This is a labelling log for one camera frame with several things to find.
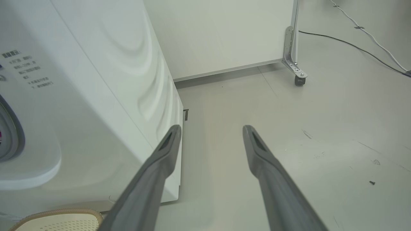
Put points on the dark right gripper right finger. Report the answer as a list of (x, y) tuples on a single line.
[(282, 199)]

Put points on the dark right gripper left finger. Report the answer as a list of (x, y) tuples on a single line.
[(144, 192)]

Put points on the cream perforated laundry basket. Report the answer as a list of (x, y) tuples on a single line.
[(61, 221)]

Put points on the white front-load washing machine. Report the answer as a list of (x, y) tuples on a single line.
[(80, 96)]

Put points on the grey rubber door gasket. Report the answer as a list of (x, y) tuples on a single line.
[(14, 134)]

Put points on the black caster wheel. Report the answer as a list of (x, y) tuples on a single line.
[(300, 81)]

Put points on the white partition panel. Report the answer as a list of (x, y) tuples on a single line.
[(224, 32)]

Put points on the silver metal bracket leg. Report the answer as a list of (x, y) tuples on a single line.
[(290, 45)]

